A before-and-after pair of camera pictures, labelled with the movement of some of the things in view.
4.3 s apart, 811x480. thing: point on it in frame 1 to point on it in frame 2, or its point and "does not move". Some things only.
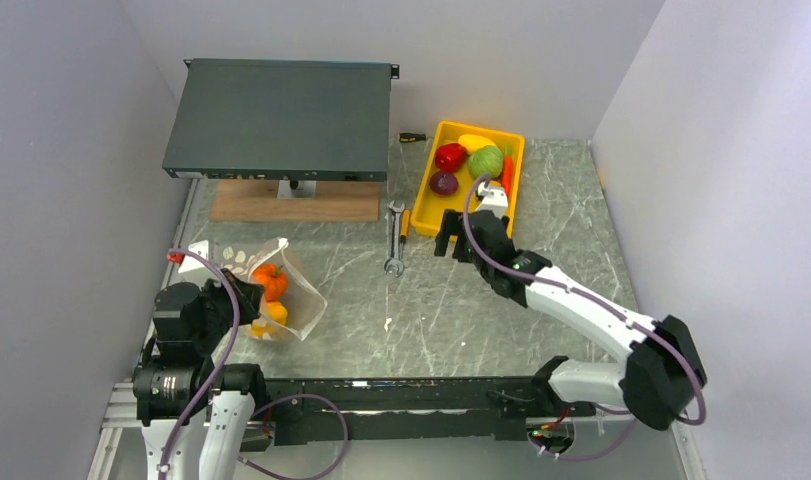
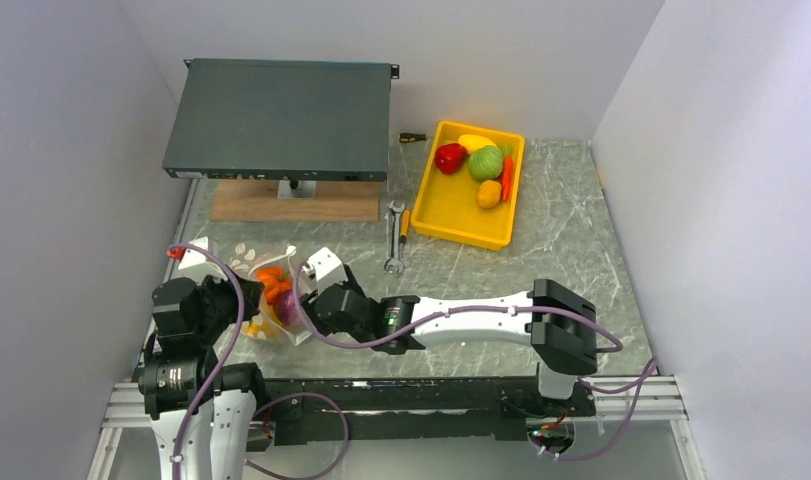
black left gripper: x=246 y=296 does not move
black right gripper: x=452 y=226 to x=325 y=326
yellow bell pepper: x=276 y=313 does not move
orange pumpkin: x=272 y=278 does not move
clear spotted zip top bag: x=291 y=306 does not move
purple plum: x=444 y=183 to x=285 y=306
